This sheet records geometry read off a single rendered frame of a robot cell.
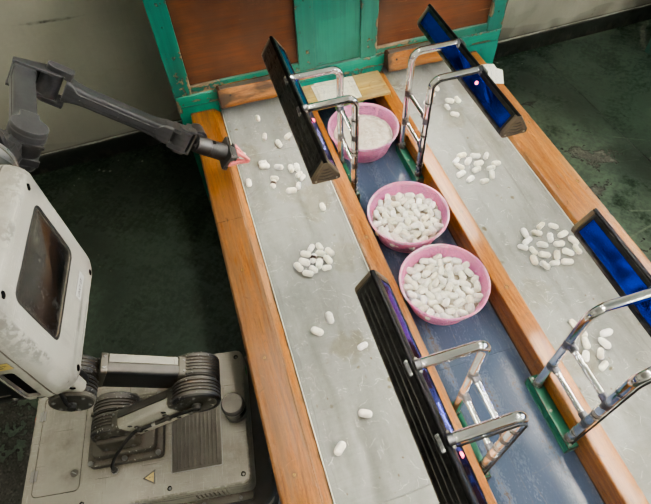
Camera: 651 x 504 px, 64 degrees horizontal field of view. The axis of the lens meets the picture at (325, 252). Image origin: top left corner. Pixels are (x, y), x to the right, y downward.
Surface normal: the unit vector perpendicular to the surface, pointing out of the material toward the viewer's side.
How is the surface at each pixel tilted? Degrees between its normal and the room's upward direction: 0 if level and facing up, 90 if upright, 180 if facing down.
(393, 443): 0
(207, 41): 90
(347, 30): 90
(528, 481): 0
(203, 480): 1
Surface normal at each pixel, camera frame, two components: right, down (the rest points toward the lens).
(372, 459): -0.04, -0.58
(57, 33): 0.33, 0.76
